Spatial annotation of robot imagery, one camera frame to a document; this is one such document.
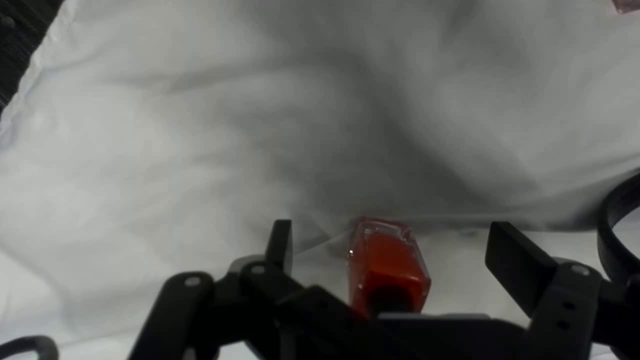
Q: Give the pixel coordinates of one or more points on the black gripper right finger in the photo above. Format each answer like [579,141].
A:
[567,307]

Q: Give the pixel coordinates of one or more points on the red-orange square nail polish bottle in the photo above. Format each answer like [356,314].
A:
[387,266]

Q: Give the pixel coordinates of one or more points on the white tablecloth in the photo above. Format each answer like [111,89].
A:
[200,133]

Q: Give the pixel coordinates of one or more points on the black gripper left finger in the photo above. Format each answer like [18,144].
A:
[267,312]

